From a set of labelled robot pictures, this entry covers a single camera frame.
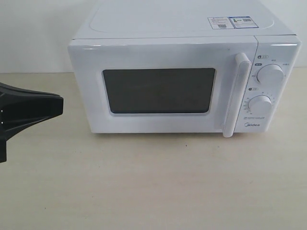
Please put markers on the blue white label sticker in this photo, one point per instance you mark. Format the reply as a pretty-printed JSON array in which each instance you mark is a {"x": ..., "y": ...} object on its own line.
[{"x": 232, "y": 22}]

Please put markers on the lower white timer knob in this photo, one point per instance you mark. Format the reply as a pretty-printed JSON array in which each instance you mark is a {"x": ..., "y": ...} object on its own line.
[{"x": 260, "y": 105}]

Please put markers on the upper white power knob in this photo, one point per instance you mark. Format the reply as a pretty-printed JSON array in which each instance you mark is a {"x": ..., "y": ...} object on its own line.
[{"x": 270, "y": 75}]

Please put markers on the white microwave door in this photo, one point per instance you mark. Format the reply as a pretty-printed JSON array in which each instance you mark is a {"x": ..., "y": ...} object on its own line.
[{"x": 163, "y": 85}]

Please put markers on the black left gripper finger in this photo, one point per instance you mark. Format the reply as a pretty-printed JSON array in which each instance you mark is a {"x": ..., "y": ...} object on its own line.
[
  {"x": 14, "y": 93},
  {"x": 16, "y": 117}
]

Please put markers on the white Midea microwave oven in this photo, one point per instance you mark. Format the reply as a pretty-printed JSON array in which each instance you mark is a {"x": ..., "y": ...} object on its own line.
[{"x": 136, "y": 19}]

